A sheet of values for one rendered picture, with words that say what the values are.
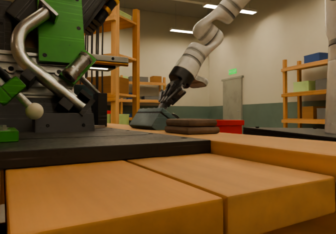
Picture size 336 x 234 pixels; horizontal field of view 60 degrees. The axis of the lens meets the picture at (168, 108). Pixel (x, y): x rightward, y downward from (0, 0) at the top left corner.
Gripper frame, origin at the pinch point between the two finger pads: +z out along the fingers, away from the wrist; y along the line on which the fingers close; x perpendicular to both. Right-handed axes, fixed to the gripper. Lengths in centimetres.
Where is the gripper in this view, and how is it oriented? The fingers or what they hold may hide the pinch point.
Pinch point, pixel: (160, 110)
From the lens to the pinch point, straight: 87.6
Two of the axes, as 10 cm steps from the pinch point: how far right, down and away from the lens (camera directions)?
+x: 7.1, 5.8, 3.9
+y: 5.0, -0.2, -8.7
